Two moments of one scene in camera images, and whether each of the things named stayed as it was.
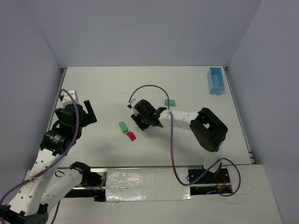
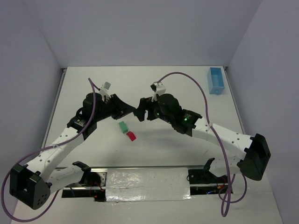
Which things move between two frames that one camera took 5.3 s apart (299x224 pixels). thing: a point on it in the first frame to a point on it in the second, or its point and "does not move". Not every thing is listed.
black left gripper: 87,115 to 114,106
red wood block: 131,135 does not move
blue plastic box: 216,83 does not move
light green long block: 123,127 does not move
